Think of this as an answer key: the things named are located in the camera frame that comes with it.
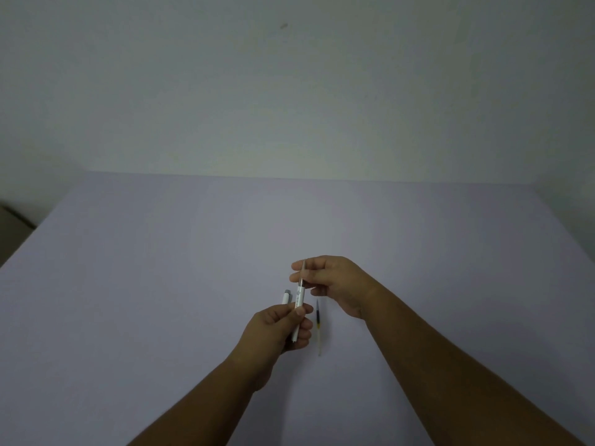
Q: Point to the person's left hand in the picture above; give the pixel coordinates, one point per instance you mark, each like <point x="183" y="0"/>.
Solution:
<point x="265" y="339"/>

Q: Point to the person's right forearm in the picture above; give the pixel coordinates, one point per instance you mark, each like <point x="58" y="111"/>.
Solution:
<point x="446" y="380"/>

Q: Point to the person's left forearm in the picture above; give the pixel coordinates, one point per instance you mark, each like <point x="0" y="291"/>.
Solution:
<point x="200" y="408"/>

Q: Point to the person's right hand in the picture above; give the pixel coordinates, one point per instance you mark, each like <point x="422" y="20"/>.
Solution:
<point x="341" y="285"/>

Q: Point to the white pen cap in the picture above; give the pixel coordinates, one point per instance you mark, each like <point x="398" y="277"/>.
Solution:
<point x="286" y="297"/>

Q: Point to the person's right thumb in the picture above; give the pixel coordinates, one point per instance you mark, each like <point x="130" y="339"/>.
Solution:
<point x="309" y="277"/>

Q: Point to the person's left thumb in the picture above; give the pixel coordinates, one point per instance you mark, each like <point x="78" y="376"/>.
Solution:
<point x="290" y="312"/>

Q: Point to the pen refill with dark ink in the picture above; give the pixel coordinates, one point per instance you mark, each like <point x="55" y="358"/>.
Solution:
<point x="318" y="327"/>

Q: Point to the white pen barrel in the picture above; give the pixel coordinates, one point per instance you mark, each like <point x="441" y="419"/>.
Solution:
<point x="298" y="315"/>

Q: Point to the thin pen refill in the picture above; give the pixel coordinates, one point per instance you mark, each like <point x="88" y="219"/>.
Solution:
<point x="302" y="271"/>

